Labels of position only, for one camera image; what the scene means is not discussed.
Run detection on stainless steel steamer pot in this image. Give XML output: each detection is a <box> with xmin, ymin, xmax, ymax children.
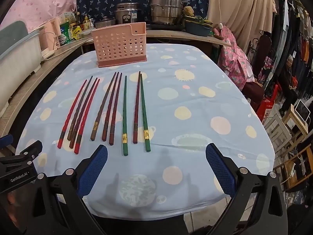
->
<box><xmin>149</xmin><ymin>0</ymin><xmax>183</xmax><ymax>25</ymax></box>

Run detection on silver rice cooker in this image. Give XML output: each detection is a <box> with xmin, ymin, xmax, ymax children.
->
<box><xmin>115</xmin><ymin>3</ymin><xmax>141</xmax><ymax>25</ymax></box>

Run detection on pink electric kettle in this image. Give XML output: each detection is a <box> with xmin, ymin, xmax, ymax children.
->
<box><xmin>39</xmin><ymin>20</ymin><xmax>62</xmax><ymax>55</ymax></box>

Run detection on white tablet screen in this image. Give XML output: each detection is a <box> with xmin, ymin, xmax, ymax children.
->
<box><xmin>294</xmin><ymin>99</ymin><xmax>310</xmax><ymax>123</ymax></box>

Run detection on black induction cooktop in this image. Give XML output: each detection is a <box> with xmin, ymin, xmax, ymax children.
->
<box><xmin>146</xmin><ymin>23</ymin><xmax>187</xmax><ymax>31</ymax></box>

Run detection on white carton box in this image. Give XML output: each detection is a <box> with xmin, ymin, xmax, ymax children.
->
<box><xmin>59</xmin><ymin>12</ymin><xmax>75</xmax><ymax>24</ymax></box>

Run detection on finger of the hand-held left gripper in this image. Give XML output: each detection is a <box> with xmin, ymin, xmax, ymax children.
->
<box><xmin>0</xmin><ymin>134</ymin><xmax>13</xmax><ymax>150</ymax></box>
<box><xmin>15</xmin><ymin>140</ymin><xmax>43</xmax><ymax>164</ymax></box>

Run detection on red chopstick with black band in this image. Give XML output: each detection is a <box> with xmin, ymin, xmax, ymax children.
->
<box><xmin>74</xmin><ymin>78</ymin><xmax>101</xmax><ymax>155</ymax></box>
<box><xmin>57</xmin><ymin>79</ymin><xmax>88</xmax><ymax>149</ymax></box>

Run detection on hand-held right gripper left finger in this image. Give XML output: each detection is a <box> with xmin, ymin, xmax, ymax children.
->
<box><xmin>32</xmin><ymin>144</ymin><xmax>108</xmax><ymax>235</ymax></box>

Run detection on white wooden stool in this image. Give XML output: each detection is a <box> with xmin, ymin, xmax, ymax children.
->
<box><xmin>264</xmin><ymin>114</ymin><xmax>294</xmax><ymax>157</ymax></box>

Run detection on beige curtain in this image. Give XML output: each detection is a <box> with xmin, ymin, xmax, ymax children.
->
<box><xmin>207</xmin><ymin>0</ymin><xmax>278</xmax><ymax>54</ymax></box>

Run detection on small wooden table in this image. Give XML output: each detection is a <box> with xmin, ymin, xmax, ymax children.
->
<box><xmin>281</xmin><ymin>105</ymin><xmax>309</xmax><ymax>148</ymax></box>

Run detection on grey woodgrain counter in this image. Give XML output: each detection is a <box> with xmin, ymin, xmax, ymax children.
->
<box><xmin>0</xmin><ymin>38</ymin><xmax>90</xmax><ymax>140</ymax></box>

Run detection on hanging clothes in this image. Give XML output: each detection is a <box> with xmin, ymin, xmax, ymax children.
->
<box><xmin>269</xmin><ymin>0</ymin><xmax>313</xmax><ymax>80</ymax></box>

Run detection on maroon chopstick with gold band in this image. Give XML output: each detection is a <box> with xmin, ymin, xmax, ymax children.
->
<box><xmin>132</xmin><ymin>71</ymin><xmax>141</xmax><ymax>144</ymax></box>
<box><xmin>101</xmin><ymin>72</ymin><xmax>120</xmax><ymax>142</ymax></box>
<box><xmin>108</xmin><ymin>73</ymin><xmax>123</xmax><ymax>146</ymax></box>

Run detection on small steel pot with lid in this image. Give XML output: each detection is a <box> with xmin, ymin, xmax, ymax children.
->
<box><xmin>94</xmin><ymin>16</ymin><xmax>117</xmax><ymax>29</ymax></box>

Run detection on pink floral curtain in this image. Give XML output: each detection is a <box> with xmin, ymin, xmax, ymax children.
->
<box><xmin>6</xmin><ymin>0</ymin><xmax>85</xmax><ymax>31</ymax></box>

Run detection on dark brown wavy chopstick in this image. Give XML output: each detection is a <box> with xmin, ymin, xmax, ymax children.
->
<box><xmin>67</xmin><ymin>76</ymin><xmax>94</xmax><ymax>141</ymax></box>
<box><xmin>69</xmin><ymin>78</ymin><xmax>98</xmax><ymax>149</ymax></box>

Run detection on stacked dark blue basins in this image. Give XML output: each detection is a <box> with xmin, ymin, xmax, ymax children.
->
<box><xmin>184</xmin><ymin>17</ymin><xmax>214</xmax><ymax>37</ymax></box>

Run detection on pink floral garment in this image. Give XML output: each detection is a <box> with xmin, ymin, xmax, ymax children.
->
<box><xmin>217</xmin><ymin>26</ymin><xmax>255</xmax><ymax>91</ymax></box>

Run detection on dark metal chair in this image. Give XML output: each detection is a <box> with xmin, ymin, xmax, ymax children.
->
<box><xmin>244</xmin><ymin>34</ymin><xmax>272</xmax><ymax>111</ymax></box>

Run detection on yellow snack packet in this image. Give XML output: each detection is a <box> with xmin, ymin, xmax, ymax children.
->
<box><xmin>72</xmin><ymin>26</ymin><xmax>83</xmax><ymax>40</ymax></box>

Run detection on beige counter board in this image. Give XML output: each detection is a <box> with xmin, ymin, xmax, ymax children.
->
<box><xmin>144</xmin><ymin>29</ymin><xmax>232</xmax><ymax>47</ymax></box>

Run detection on light blue printed tablecloth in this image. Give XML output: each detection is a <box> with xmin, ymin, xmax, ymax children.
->
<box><xmin>15</xmin><ymin>43</ymin><xmax>278</xmax><ymax>219</ymax></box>

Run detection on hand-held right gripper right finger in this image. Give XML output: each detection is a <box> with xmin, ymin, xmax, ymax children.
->
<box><xmin>205</xmin><ymin>143</ymin><xmax>288</xmax><ymax>235</ymax></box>

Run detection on red plastic stool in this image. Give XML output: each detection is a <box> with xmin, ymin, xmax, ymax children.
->
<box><xmin>256</xmin><ymin>85</ymin><xmax>280</xmax><ymax>126</ymax></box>

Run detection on white dish box blue lid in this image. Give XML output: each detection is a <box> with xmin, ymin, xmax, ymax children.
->
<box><xmin>0</xmin><ymin>21</ymin><xmax>42</xmax><ymax>85</ymax></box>

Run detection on pink perforated utensil holder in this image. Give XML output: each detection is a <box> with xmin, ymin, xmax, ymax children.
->
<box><xmin>93</xmin><ymin>22</ymin><xmax>148</xmax><ymax>68</ymax></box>

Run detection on clear food container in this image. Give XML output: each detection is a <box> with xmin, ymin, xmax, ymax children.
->
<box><xmin>80</xmin><ymin>28</ymin><xmax>96</xmax><ymax>39</ymax></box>

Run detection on green chopstick with gold band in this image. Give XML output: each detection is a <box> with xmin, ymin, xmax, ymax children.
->
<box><xmin>122</xmin><ymin>76</ymin><xmax>129</xmax><ymax>156</ymax></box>
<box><xmin>139</xmin><ymin>74</ymin><xmax>151</xmax><ymax>152</ymax></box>

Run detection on brown chopstick with gold band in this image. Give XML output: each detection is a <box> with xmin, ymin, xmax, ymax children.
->
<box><xmin>90</xmin><ymin>72</ymin><xmax>117</xmax><ymax>142</ymax></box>

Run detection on white cord with switch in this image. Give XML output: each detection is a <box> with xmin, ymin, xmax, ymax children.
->
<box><xmin>215</xmin><ymin>0</ymin><xmax>225</xmax><ymax>30</ymax></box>

